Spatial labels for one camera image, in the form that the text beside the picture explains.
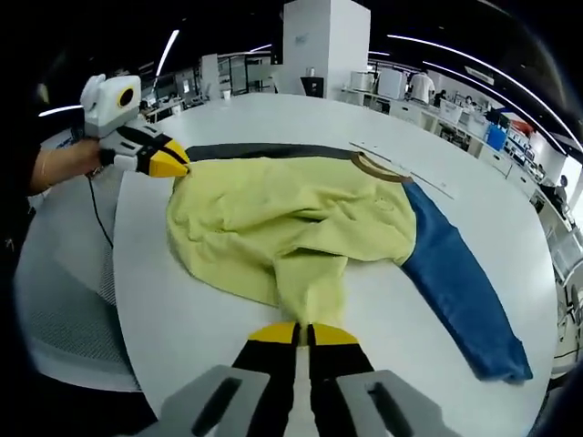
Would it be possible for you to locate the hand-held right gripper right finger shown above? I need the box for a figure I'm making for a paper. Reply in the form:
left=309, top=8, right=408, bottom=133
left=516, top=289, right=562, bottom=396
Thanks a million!
left=306, top=320, right=456, bottom=437

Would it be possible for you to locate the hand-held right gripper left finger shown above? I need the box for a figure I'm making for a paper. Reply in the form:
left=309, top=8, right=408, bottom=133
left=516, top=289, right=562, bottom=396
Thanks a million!
left=149, top=320, right=302, bottom=437

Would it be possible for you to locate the yellow blue black garment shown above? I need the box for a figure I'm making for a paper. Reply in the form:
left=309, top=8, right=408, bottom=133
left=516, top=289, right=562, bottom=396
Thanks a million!
left=166, top=142, right=535, bottom=384

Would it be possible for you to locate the person's left hand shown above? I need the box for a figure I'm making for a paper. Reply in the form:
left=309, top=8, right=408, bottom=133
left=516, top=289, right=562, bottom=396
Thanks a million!
left=41, top=138, right=105, bottom=187

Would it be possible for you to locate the white ceiling light strip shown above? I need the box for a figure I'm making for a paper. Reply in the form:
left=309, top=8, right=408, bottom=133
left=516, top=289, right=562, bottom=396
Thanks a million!
left=154, top=29, right=180, bottom=76
left=37, top=104, right=86, bottom=117

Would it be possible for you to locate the black bin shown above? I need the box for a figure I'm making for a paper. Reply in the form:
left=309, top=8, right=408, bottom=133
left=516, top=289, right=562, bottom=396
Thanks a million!
left=300, top=76, right=326, bottom=98

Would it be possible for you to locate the white square pillar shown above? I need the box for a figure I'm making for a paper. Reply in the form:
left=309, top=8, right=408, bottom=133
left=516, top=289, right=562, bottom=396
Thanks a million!
left=281, top=0, right=372, bottom=99

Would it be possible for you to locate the small white appliance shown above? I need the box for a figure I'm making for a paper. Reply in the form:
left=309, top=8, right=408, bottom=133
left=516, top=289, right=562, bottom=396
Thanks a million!
left=350, top=72, right=375, bottom=93

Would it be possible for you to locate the white power strip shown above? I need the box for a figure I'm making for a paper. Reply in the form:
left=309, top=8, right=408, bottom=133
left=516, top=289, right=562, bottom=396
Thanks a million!
left=348, top=140, right=457, bottom=201

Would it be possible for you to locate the large white appliance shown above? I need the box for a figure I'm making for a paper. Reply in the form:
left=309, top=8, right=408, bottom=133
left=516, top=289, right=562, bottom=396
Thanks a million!
left=377, top=68, right=408, bottom=99

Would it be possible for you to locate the white storage bin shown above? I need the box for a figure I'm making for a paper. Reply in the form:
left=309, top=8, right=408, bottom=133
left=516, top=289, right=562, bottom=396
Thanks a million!
left=438, top=100, right=463, bottom=124

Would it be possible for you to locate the blue box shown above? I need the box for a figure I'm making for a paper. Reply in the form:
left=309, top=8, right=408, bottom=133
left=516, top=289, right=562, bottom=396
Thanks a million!
left=484, top=123, right=507, bottom=147

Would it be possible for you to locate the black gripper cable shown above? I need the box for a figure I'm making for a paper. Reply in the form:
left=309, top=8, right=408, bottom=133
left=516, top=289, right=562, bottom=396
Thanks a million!
left=86, top=175, right=116, bottom=250

